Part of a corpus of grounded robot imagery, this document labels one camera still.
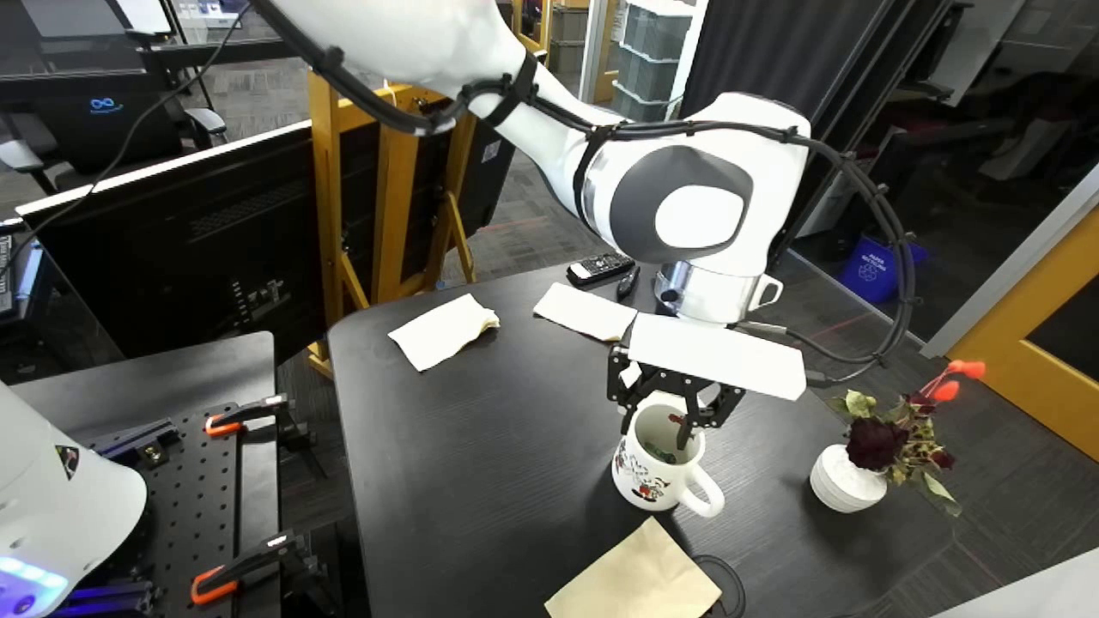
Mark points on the small white round vase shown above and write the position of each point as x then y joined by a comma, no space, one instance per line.
844,486

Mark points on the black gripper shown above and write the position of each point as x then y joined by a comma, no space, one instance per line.
678,396

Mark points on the black computer with blue logo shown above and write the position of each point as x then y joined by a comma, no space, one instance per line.
103,125

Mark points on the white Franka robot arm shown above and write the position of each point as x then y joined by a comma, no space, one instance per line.
551,125

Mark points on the dried rose bouquet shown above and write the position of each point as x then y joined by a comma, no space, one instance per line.
878,442

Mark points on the white flat wrist plate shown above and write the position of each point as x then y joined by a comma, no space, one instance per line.
717,359

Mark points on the black remote with grey buttons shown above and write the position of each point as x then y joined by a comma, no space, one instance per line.
602,268

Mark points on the large black screen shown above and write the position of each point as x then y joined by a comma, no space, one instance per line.
172,253

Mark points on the blue plastic crate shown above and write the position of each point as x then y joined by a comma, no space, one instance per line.
878,274

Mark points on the yellow wooden easel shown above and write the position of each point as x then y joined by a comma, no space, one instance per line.
399,206

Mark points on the white floral mug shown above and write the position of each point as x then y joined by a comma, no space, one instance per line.
648,476

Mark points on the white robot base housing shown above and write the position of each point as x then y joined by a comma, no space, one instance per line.
56,501

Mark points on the grey plastic drawer tower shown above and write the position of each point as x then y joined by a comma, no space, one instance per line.
658,64

